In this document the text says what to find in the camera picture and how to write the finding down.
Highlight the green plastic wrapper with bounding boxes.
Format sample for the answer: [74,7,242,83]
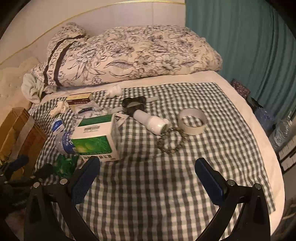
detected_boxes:
[53,154,79,178]

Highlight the plastic water bottle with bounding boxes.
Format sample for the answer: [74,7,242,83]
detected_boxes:
[55,131,78,155]

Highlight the green white carton box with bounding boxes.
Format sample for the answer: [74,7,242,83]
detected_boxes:
[71,114,120,162]

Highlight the brown medicine box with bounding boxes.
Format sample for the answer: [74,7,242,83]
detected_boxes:
[66,92,93,109]

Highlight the white plastic bottle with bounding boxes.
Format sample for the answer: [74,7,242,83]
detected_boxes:
[133,109,170,136]

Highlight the blue tissue pack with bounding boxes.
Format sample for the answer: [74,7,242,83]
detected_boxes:
[51,117,65,136]

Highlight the brown cardboard box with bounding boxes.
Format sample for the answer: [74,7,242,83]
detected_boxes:
[1,108,47,176]

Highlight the clear bottles beside bed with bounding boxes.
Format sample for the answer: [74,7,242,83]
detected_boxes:
[254,108,292,152]

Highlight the crumpled white tissue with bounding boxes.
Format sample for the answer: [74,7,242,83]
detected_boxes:
[50,101,69,117]

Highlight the mint green towel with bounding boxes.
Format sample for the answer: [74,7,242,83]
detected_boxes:
[21,73,57,104]

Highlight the white tape roll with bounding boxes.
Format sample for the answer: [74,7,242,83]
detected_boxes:
[178,108,208,136]

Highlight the small printed sachet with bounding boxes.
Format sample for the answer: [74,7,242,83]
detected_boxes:
[114,113,129,128]

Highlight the white plush toy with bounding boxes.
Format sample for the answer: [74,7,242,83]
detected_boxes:
[105,85,122,98]

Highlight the floral patterned pillow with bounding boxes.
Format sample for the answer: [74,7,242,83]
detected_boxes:
[31,23,222,87]

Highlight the teal curtain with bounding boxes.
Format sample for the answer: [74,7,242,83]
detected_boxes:
[186,1,295,119]

